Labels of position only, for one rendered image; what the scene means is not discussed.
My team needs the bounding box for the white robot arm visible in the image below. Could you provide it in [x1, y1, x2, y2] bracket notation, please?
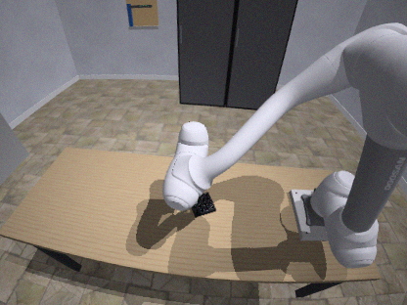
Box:
[162, 22, 407, 269]

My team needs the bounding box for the black knob box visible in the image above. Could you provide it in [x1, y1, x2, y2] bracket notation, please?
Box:
[192, 192, 216, 218]

